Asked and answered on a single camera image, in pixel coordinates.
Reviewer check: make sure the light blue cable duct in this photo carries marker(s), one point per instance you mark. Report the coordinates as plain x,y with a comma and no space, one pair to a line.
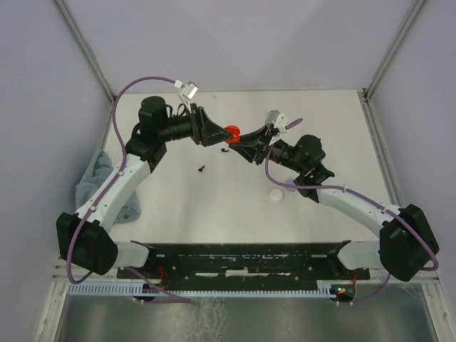
136,288

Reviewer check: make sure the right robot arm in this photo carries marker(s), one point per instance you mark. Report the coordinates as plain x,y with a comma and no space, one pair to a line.
404,244

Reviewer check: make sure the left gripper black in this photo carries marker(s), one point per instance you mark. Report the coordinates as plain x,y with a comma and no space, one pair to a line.
204,131

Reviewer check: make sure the white earbud charging case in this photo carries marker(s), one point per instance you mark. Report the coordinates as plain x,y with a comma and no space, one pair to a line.
276,195

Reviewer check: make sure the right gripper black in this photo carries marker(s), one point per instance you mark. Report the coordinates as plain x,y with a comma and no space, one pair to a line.
250,152

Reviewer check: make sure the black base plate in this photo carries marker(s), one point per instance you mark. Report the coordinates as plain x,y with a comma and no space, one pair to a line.
248,266

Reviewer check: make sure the right aluminium frame post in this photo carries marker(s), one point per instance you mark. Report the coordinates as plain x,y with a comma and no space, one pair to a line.
408,22

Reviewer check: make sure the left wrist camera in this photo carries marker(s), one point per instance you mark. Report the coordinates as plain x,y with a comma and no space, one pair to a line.
186,91

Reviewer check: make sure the aluminium frame post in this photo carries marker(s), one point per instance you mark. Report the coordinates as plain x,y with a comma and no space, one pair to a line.
408,22
83,45

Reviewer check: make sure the left aluminium frame post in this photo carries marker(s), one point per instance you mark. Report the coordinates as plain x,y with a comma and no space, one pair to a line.
83,45

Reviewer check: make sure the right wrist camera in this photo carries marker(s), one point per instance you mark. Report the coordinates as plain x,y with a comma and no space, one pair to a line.
277,120

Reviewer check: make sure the purple round case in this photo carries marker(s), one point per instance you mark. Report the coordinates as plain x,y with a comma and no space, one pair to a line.
290,186

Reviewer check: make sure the blue cloth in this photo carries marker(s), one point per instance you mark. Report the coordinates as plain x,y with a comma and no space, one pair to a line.
96,173

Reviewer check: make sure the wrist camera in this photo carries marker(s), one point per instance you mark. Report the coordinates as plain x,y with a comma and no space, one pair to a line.
277,120
186,91

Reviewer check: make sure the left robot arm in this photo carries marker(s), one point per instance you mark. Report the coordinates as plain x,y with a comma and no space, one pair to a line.
83,237

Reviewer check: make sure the red round case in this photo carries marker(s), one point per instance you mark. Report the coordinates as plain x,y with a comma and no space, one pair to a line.
235,133

